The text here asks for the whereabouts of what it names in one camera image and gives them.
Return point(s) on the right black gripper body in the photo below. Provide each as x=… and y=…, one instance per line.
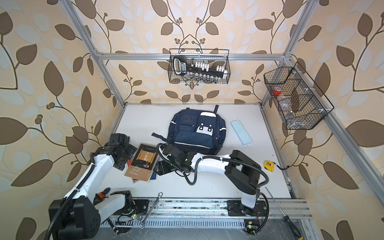
x=168, y=166

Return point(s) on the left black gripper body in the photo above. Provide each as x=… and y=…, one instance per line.
x=128, y=151

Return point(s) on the brown hardcover book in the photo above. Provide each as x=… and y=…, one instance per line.
x=143, y=163

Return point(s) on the navy blue student backpack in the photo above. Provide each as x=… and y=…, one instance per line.
x=198, y=131

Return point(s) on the dark blue book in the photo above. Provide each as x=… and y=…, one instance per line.
x=153, y=176

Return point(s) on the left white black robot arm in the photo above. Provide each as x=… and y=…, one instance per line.
x=76, y=217

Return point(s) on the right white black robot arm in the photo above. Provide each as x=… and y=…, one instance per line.
x=245, y=174

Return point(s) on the red booklet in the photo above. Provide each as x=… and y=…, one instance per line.
x=129, y=163

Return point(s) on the silver combination wrench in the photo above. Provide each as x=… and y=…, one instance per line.
x=144, y=221

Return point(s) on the orange black pliers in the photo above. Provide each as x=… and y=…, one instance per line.
x=100, y=196

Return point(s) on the light green pencil case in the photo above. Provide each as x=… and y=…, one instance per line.
x=241, y=132

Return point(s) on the yellow tape measure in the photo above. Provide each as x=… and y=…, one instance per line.
x=269, y=166

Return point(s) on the red capped clear bottle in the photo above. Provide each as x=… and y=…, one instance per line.
x=278, y=93

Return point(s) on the black yellow screwdriver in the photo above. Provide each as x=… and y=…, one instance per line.
x=296, y=232

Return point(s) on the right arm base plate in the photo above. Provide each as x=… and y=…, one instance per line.
x=236, y=209

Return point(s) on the back wall wire basket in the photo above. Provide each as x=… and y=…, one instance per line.
x=208, y=54

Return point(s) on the wall wire basket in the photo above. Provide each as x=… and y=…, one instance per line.
x=308, y=104
x=208, y=54

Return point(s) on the black socket set rail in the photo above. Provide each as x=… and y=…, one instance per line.
x=193, y=68

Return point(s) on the right wall wire basket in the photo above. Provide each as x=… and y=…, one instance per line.
x=308, y=104

